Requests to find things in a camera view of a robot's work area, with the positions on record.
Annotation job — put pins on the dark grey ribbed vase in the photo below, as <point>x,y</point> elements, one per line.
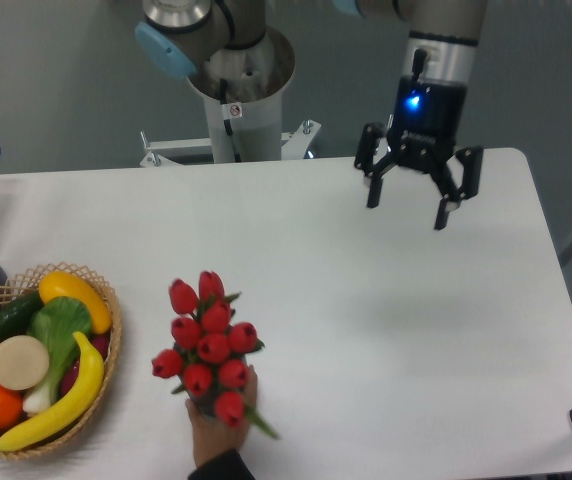
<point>205,383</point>

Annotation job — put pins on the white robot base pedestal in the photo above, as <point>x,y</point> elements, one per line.
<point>241,84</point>

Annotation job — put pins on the yellow banana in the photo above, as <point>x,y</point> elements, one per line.
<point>66,410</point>

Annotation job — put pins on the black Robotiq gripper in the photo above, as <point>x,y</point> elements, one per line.
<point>428,130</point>

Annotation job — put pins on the red tulip bouquet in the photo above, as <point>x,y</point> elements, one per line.
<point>204,332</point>

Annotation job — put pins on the person's hand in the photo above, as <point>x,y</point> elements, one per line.
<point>212,438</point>

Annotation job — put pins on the green bok choy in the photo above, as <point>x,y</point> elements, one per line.
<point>53,326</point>

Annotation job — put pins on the dark sleeved forearm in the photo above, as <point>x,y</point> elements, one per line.
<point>226,466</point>

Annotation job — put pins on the green cucumber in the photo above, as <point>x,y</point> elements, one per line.
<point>16,315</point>

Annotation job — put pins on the dark red vegetable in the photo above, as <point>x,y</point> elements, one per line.
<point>101,342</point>

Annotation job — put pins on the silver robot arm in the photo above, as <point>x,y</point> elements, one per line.
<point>443,37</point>

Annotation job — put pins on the beige round disc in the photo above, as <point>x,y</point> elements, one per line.
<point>24,362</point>

